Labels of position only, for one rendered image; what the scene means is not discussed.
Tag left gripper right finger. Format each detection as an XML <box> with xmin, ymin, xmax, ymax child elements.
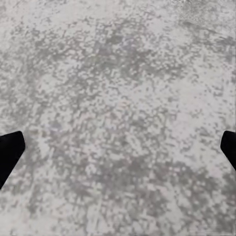
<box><xmin>220</xmin><ymin>130</ymin><xmax>236</xmax><ymax>170</ymax></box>

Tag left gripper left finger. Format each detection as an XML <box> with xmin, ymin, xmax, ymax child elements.
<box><xmin>0</xmin><ymin>131</ymin><xmax>26</xmax><ymax>190</ymax></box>

